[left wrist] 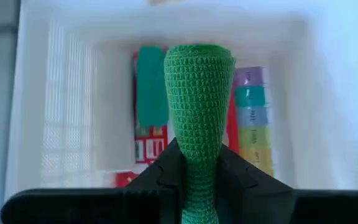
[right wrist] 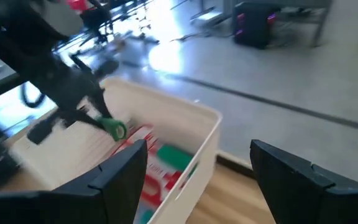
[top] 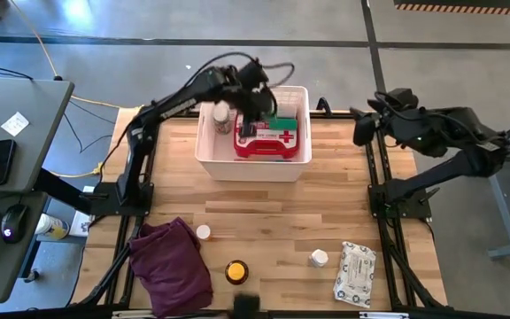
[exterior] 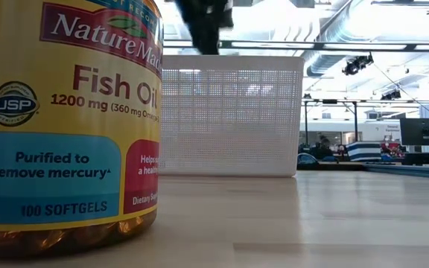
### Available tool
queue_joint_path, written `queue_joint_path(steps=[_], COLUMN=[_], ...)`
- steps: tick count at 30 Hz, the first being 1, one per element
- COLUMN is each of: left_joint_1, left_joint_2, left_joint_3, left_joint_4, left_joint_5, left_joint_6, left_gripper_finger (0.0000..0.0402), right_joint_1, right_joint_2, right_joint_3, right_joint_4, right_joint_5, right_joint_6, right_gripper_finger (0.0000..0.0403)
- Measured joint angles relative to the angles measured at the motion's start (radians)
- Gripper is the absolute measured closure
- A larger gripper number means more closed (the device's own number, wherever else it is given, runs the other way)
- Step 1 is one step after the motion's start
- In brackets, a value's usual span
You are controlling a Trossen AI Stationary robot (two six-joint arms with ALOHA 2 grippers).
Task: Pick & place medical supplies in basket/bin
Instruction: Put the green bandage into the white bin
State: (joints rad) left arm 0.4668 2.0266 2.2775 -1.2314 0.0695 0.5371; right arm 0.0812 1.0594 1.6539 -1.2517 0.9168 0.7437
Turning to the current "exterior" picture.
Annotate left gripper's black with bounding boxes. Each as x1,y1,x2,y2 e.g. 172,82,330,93
174,0,235,56

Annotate yellow fish oil bottle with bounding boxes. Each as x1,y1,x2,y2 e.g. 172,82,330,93
0,0,165,260

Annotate white perforated plastic basket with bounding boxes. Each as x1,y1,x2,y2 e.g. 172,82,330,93
158,54,305,178

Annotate black overhead crossbar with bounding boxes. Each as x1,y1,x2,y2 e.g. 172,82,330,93
162,39,429,53

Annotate black hanging spotlight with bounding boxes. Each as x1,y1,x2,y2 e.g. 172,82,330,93
381,89,402,101
342,53,375,77

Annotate dark blue chair back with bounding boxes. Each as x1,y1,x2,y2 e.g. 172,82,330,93
296,152,320,171

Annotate person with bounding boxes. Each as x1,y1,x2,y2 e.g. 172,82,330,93
310,134,335,160

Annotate blue white striped bag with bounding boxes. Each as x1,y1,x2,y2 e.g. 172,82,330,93
346,141,382,162

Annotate red items on table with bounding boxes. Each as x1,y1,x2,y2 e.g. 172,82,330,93
381,141,404,158

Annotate black background monitor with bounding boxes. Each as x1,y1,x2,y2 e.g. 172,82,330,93
399,118,429,147

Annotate black background metal frame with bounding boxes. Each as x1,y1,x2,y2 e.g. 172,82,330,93
302,98,421,147

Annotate black aluminium table frame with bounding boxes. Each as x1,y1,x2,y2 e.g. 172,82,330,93
298,161,429,180

